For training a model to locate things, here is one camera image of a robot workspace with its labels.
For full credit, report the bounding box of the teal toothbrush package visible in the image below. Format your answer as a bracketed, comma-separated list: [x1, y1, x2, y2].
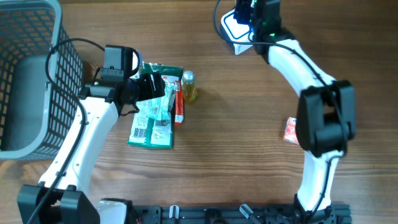
[149, 85, 175, 121]

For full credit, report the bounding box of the red white toothpaste box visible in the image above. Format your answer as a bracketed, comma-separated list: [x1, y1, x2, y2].
[175, 81, 184, 126]

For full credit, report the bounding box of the green white sponge package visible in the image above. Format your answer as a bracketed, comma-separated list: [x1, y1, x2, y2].
[127, 63, 183, 149]

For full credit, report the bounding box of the clear Vim dish soap bottle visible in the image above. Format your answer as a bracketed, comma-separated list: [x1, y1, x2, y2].
[182, 70, 198, 103]

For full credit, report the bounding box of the red white Kleenex tissue pack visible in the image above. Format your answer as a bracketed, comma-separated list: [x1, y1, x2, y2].
[283, 117, 299, 145]

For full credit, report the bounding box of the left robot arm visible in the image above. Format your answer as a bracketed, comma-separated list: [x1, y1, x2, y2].
[17, 45, 165, 223]

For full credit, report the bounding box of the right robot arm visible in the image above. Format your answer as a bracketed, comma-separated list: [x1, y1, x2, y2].
[233, 1, 356, 220]

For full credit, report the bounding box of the white barcode scanner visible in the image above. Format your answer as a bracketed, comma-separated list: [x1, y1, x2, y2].
[220, 9, 252, 55]

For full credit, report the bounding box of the grey plastic shopping basket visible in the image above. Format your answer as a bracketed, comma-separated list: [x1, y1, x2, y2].
[1, 1, 83, 160]

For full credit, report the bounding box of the black mounting rail base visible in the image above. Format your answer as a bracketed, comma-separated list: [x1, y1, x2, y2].
[124, 203, 352, 224]

